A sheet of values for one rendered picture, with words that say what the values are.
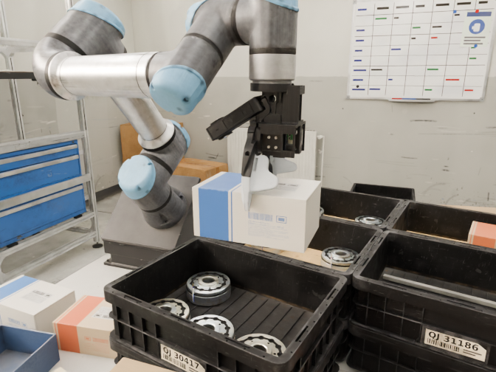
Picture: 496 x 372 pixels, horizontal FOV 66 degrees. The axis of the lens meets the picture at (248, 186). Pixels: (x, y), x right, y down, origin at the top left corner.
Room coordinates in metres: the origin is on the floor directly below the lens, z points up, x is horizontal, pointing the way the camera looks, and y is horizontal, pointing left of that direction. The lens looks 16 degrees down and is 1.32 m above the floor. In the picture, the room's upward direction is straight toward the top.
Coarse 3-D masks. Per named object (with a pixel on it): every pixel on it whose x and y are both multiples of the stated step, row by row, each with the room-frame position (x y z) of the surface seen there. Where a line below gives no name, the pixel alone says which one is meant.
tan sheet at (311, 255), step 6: (282, 252) 1.02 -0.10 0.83; (288, 252) 1.02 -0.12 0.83; (294, 252) 1.02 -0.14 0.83; (306, 252) 1.02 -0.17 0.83; (312, 252) 1.02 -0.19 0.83; (318, 252) 1.02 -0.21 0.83; (294, 258) 0.98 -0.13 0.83; (300, 258) 0.98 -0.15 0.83; (306, 258) 0.98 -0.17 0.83; (312, 258) 0.98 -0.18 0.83; (318, 258) 0.98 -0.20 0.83; (318, 264) 0.95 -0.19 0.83
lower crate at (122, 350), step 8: (112, 344) 0.65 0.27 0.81; (120, 344) 0.64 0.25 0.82; (336, 344) 0.65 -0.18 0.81; (120, 352) 0.64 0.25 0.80; (128, 352) 0.62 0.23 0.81; (136, 352) 0.61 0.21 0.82; (328, 352) 0.62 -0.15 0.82; (336, 352) 0.69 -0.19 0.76; (136, 360) 0.61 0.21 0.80; (144, 360) 0.60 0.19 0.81; (152, 360) 0.59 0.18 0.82; (328, 360) 0.62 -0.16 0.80; (168, 368) 0.57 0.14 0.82; (320, 368) 0.58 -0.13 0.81; (328, 368) 0.64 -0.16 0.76; (336, 368) 0.69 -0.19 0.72
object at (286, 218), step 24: (216, 192) 0.62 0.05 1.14; (240, 192) 0.60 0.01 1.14; (264, 192) 0.60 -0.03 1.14; (288, 192) 0.60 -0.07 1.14; (312, 192) 0.60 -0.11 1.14; (216, 216) 0.62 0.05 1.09; (240, 216) 0.60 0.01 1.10; (264, 216) 0.59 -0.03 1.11; (288, 216) 0.57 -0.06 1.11; (312, 216) 0.61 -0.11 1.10; (240, 240) 0.60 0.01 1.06; (264, 240) 0.59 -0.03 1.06; (288, 240) 0.57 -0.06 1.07
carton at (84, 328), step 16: (80, 304) 0.84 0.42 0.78; (96, 304) 0.84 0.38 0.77; (64, 320) 0.78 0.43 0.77; (80, 320) 0.78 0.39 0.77; (96, 320) 0.78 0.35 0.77; (112, 320) 0.78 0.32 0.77; (64, 336) 0.76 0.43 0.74; (80, 336) 0.75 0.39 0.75; (96, 336) 0.75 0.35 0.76; (80, 352) 0.76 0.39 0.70; (96, 352) 0.75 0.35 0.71; (112, 352) 0.74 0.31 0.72
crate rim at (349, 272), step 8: (344, 224) 1.00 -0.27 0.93; (352, 224) 0.99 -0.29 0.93; (360, 224) 0.99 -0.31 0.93; (376, 232) 0.93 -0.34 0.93; (216, 240) 0.89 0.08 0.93; (376, 240) 0.89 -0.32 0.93; (248, 248) 0.84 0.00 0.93; (368, 248) 0.84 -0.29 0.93; (280, 256) 0.80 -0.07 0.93; (360, 256) 0.80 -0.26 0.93; (304, 264) 0.76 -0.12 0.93; (312, 264) 0.76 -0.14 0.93; (352, 264) 0.76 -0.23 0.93; (336, 272) 0.72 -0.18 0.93; (344, 272) 0.72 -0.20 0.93; (352, 272) 0.72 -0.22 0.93
